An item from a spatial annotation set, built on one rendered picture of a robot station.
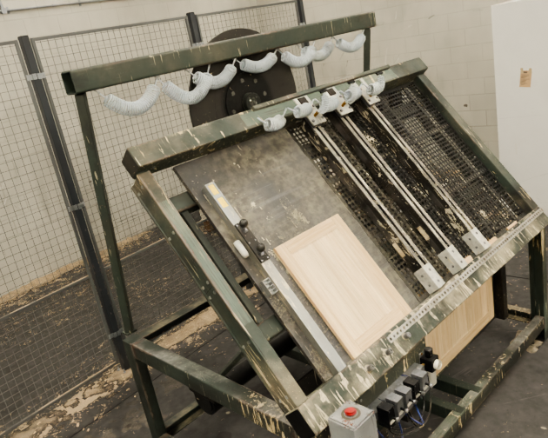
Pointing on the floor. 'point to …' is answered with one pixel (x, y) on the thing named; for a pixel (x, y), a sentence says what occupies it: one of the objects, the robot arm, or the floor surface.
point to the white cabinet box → (532, 97)
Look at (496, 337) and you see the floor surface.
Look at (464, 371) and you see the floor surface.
